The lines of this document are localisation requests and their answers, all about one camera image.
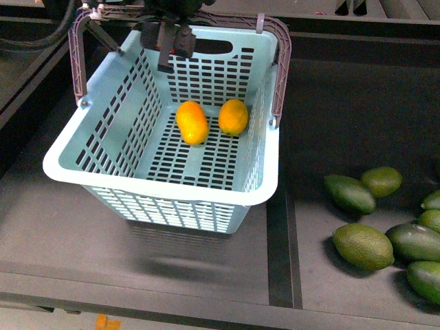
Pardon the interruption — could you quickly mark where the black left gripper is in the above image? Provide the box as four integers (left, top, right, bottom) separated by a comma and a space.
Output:
144, 0, 216, 73

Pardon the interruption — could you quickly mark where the orange yellow mango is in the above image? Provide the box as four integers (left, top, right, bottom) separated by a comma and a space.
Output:
175, 100, 209, 145

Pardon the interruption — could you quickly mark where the yellow lemon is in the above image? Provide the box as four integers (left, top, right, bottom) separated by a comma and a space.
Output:
218, 99, 249, 136

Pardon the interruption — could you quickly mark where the brown basket handle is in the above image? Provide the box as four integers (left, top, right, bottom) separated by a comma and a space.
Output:
68, 4, 292, 122

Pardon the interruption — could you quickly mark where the light blue plastic basket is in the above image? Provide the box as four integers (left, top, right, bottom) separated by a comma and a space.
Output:
43, 27, 279, 234

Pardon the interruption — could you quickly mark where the black fruit display shelf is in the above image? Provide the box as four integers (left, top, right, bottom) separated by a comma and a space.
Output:
1, 18, 439, 329

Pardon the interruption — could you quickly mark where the green avocado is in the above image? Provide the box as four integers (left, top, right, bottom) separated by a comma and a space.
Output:
332, 223, 395, 271
406, 261, 439, 305
385, 223, 439, 262
324, 175, 376, 215
360, 166, 403, 198
417, 209, 440, 233
421, 190, 440, 210

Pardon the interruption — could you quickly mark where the black cable bundle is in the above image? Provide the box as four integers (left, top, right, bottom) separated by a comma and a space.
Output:
0, 0, 78, 49

